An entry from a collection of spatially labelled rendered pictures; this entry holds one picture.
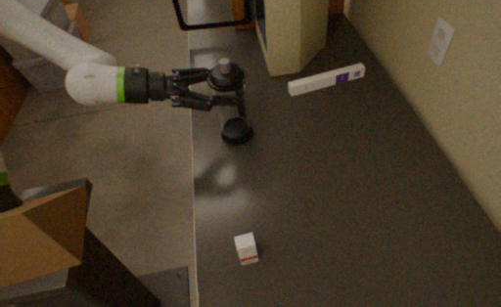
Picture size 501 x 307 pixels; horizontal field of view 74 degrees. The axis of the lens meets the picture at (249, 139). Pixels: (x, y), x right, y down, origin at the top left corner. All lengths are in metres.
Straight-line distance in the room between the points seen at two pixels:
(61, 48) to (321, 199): 0.78
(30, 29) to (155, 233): 1.33
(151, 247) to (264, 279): 1.27
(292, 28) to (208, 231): 0.69
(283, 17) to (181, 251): 1.33
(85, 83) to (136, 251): 1.31
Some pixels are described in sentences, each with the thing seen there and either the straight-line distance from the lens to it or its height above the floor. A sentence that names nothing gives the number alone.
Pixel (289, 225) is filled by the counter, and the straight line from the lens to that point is 0.85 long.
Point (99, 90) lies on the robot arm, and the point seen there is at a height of 1.22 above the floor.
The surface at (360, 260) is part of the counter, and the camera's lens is 0.83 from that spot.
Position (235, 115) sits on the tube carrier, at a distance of 0.92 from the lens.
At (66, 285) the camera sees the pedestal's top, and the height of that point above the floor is 0.94.
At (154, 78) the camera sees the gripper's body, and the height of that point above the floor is 1.21.
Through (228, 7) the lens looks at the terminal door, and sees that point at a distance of 1.44.
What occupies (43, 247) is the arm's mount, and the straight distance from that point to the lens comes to 0.88.
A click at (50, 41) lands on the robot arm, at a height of 1.29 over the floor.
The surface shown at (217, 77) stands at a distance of 0.86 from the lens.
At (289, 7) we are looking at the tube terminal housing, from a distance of 1.12.
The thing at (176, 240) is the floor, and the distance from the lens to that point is 1.97.
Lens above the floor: 1.69
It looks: 47 degrees down
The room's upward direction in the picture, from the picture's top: 9 degrees counter-clockwise
